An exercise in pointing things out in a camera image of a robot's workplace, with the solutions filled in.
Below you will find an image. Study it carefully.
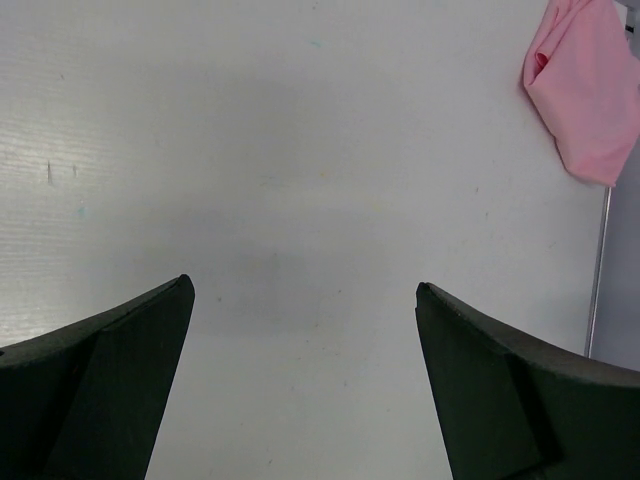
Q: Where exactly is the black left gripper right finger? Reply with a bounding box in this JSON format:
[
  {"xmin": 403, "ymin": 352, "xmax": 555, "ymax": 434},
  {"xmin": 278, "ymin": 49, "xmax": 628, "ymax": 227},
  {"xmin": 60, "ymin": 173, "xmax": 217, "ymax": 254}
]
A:
[{"xmin": 416, "ymin": 283, "xmax": 639, "ymax": 479}]

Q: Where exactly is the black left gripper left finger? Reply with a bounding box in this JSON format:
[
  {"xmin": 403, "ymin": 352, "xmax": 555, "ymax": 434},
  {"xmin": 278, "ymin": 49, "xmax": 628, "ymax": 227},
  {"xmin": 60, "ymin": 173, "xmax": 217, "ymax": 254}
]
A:
[{"xmin": 1, "ymin": 275, "xmax": 195, "ymax": 479}]

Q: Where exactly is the pink t shirt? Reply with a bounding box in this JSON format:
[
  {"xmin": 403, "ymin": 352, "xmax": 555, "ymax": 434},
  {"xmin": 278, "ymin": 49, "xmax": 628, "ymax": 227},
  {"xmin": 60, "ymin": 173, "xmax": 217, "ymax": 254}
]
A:
[{"xmin": 522, "ymin": 1, "xmax": 639, "ymax": 187}]

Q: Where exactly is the aluminium rail frame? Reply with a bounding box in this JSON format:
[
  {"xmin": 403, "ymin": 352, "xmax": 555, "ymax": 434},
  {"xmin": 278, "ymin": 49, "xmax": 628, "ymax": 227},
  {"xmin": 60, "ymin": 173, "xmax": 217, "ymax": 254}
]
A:
[{"xmin": 584, "ymin": 0, "xmax": 640, "ymax": 359}]

